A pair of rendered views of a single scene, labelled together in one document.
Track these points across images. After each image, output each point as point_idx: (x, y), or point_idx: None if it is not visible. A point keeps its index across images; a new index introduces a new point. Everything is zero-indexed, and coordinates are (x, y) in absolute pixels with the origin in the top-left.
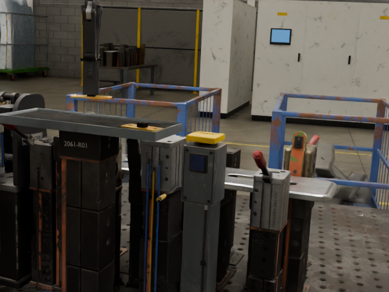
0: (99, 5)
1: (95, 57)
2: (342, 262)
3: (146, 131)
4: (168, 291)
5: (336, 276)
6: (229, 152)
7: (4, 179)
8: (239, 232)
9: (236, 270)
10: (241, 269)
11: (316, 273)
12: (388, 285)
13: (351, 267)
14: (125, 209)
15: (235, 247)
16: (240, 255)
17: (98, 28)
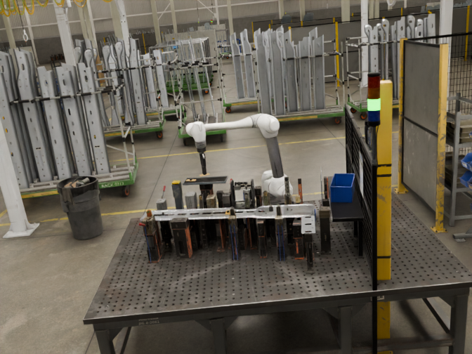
0: (201, 154)
1: (201, 164)
2: (134, 267)
3: (188, 178)
4: None
5: (139, 260)
6: (174, 218)
7: (242, 204)
8: (175, 273)
9: (175, 253)
10: (173, 254)
11: (146, 259)
12: (123, 260)
13: (132, 265)
14: (234, 274)
15: (175, 264)
16: (173, 259)
17: (201, 159)
